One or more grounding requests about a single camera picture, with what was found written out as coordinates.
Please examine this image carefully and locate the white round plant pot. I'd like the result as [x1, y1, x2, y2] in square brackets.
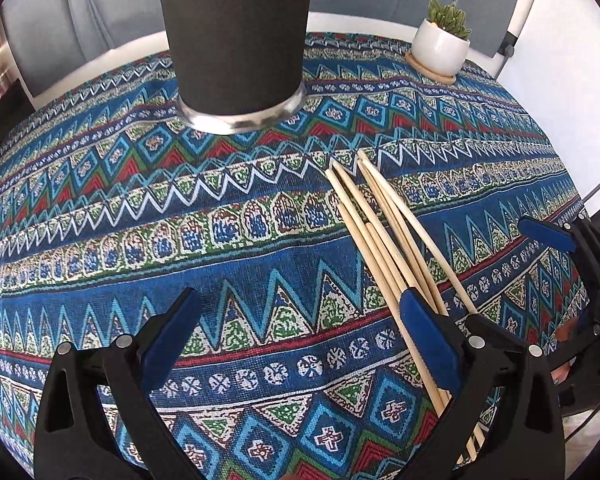
[410, 19, 471, 78]

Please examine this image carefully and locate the grey backdrop cloth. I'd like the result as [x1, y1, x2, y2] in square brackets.
[0, 0, 531, 91]

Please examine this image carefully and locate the bundle of wooden chopsticks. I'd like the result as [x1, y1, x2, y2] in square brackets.
[325, 149, 486, 466]

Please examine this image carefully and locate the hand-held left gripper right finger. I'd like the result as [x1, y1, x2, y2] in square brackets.
[399, 290, 566, 480]

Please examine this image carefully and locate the white cabinet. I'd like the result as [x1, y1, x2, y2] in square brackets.
[497, 0, 600, 221]

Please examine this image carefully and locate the blue patterned tablecloth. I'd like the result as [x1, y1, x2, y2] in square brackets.
[0, 30, 593, 480]

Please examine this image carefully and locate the black utensil holder cup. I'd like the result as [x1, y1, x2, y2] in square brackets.
[155, 0, 317, 136]

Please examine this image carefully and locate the round wooden coaster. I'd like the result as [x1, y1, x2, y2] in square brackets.
[405, 52, 458, 85]

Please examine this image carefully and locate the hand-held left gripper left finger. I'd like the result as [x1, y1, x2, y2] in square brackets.
[34, 287, 216, 480]

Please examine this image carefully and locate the green succulent plant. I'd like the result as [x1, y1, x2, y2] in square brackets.
[427, 0, 473, 41]

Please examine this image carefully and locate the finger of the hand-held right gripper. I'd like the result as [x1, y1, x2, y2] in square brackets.
[517, 212, 600, 311]
[550, 305, 600, 366]

